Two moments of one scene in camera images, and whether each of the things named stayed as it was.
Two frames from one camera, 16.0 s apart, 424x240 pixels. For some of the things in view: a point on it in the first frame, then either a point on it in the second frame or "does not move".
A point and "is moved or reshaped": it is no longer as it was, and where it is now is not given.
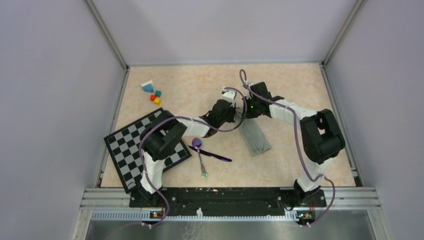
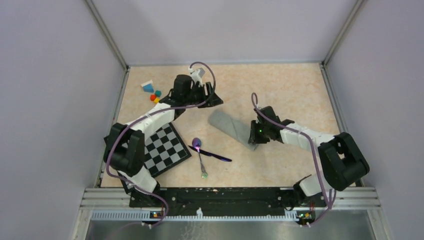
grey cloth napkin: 254,133 is moved or reshaped
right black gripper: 249,115 → 254,138
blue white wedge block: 148,86 does not move
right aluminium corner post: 347,25 does not move
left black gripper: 232,112 → 213,100
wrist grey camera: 229,96 → 197,75
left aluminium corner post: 111,41 does not move
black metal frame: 227,201 does not move
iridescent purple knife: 213,155 does not move
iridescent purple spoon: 196,142 does not move
